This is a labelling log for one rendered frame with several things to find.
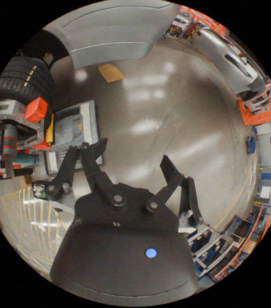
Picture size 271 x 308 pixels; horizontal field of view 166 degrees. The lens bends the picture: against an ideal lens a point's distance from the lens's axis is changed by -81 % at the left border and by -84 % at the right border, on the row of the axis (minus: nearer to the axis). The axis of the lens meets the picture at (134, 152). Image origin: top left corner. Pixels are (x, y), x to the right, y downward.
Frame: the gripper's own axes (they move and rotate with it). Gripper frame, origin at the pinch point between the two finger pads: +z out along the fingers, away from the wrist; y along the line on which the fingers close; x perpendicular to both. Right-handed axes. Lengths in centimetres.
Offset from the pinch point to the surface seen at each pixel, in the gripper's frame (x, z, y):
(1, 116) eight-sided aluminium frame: 3, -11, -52
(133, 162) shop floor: -42, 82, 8
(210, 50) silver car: 184, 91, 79
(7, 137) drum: -9, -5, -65
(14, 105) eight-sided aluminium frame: 6.8, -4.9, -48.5
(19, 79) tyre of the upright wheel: 18, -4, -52
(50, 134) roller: -16, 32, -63
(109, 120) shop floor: -3, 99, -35
